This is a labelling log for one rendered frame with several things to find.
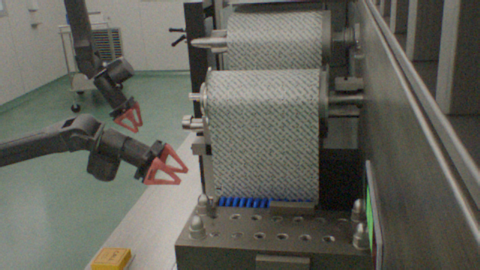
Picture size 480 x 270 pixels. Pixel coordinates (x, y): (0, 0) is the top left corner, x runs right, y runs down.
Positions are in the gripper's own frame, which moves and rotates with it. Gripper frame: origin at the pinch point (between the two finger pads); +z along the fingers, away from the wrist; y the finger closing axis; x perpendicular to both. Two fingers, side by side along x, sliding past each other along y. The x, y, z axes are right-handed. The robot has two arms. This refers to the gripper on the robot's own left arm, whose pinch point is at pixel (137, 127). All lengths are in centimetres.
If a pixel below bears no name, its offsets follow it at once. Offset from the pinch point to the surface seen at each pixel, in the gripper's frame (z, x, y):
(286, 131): 10, -48, -50
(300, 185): 23, -44, -50
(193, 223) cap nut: 12, -25, -65
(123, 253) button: 15, -1, -54
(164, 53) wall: 13, 127, 531
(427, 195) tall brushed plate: -4, -64, -119
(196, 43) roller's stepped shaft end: -13.0, -35.3, -16.4
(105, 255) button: 13, 2, -54
